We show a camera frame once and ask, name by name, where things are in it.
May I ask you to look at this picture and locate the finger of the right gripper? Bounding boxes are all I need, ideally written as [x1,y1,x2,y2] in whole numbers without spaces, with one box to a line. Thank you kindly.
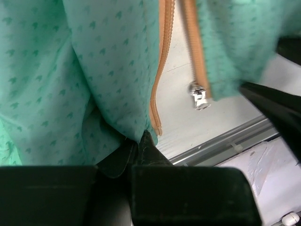
[276,37,301,65]
[239,82,301,162]

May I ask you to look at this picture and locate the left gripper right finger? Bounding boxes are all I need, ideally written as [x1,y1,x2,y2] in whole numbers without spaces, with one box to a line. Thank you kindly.
[137,130,173,166]

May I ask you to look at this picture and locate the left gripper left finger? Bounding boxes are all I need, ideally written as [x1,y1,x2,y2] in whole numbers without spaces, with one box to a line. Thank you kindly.
[97,141,138,178]

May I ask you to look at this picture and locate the silver zipper slider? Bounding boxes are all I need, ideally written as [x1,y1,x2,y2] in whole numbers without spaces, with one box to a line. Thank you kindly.
[189,81,211,111]

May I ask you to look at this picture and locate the orange and teal jacket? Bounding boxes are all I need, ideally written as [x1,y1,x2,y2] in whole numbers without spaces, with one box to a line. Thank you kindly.
[0,0,301,166]

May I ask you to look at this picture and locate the aluminium table front rail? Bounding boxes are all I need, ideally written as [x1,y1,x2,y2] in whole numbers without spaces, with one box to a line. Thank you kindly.
[170,116,279,166]

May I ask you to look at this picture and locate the white cable tie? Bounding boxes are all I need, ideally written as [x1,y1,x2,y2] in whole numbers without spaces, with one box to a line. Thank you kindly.
[230,142,244,153]

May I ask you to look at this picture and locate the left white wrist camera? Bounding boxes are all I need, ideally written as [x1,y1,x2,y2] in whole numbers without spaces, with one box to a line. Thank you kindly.
[281,211,301,226]

